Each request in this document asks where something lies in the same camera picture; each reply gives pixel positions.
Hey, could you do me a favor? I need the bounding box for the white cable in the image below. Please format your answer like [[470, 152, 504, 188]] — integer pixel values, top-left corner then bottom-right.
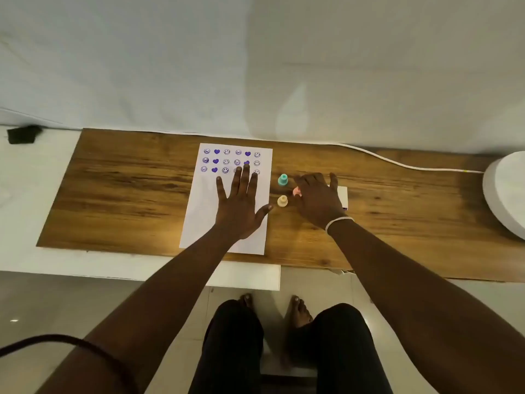
[[0, 106, 486, 175]]

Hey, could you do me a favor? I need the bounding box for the small black object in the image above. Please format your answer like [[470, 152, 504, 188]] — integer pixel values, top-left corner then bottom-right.
[[7, 125, 43, 145]]

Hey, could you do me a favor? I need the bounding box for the person's right forearm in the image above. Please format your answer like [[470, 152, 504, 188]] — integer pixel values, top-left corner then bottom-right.
[[326, 219, 525, 394]]

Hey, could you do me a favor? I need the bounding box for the wooden board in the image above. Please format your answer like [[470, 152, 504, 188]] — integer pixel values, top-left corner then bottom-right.
[[36, 127, 525, 283]]

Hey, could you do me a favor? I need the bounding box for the white wristband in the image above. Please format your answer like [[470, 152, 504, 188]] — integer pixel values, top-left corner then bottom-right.
[[325, 216, 354, 234]]

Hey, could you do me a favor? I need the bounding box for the white stamped paper sheet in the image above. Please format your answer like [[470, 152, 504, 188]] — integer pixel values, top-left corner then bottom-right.
[[179, 143, 273, 256]]

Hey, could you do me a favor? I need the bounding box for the black cable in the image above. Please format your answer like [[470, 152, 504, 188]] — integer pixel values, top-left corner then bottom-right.
[[0, 334, 140, 394]]

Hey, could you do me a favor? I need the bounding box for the person's left hand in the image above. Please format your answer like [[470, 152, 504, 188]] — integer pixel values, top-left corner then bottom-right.
[[214, 163, 273, 242]]

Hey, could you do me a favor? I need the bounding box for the white round disc lamp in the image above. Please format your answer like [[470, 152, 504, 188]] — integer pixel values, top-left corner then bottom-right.
[[482, 150, 525, 241]]

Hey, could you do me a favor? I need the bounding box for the person's right hand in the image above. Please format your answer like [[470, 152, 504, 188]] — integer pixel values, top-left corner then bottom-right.
[[291, 172, 349, 230]]

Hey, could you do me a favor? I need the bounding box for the person's left forearm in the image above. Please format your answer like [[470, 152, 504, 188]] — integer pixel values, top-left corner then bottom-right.
[[36, 225, 243, 394]]

